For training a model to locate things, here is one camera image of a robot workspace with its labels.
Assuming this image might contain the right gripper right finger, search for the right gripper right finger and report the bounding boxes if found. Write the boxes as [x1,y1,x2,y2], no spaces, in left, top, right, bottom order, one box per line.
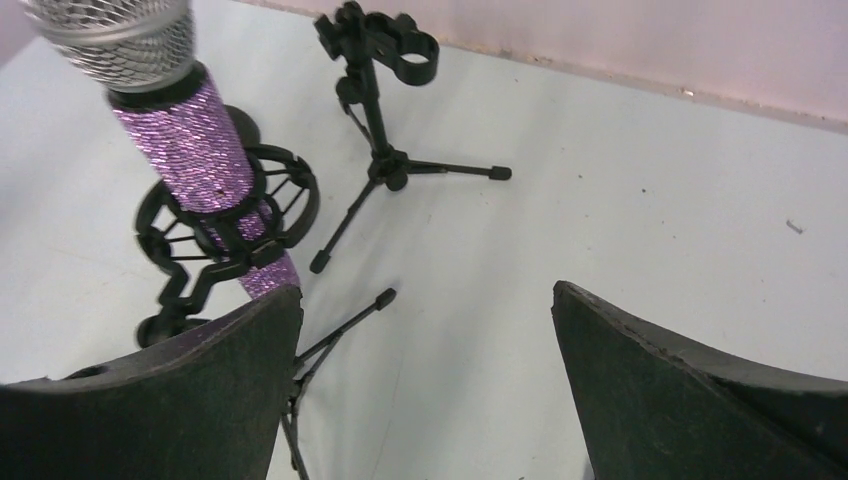
[552,281,847,479]

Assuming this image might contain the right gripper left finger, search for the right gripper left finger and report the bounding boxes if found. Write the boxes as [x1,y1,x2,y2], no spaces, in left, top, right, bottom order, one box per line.
[1,287,303,479]

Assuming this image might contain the tripod shock mount stand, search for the tripod shock mount stand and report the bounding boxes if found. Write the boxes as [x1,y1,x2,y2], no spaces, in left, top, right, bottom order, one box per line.
[134,104,399,480]

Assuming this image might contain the purple glitter microphone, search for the purple glitter microphone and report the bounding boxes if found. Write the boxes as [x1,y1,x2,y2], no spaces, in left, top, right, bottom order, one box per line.
[19,0,303,301]

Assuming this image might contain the small tripod clip stand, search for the small tripod clip stand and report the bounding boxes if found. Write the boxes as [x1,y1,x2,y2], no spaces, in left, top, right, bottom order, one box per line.
[310,1,512,274]

